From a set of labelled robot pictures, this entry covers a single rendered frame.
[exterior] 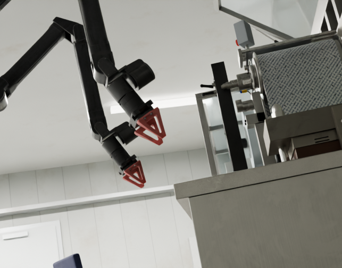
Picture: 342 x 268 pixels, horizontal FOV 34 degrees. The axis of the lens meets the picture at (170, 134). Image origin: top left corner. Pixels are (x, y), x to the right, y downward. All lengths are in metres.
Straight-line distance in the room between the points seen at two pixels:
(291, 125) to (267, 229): 0.28
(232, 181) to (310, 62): 0.53
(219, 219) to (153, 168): 7.55
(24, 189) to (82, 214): 0.95
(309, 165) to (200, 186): 0.26
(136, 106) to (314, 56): 0.57
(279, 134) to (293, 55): 0.37
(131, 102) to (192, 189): 0.30
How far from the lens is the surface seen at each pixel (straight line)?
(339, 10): 2.08
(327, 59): 1.73
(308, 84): 1.70
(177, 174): 8.90
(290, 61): 1.72
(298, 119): 1.45
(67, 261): 4.81
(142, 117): 1.44
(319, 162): 1.37
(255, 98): 1.75
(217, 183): 1.35
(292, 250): 1.33
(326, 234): 1.34
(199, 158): 9.03
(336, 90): 1.70
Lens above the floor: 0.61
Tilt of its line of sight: 17 degrees up
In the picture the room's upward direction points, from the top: 11 degrees counter-clockwise
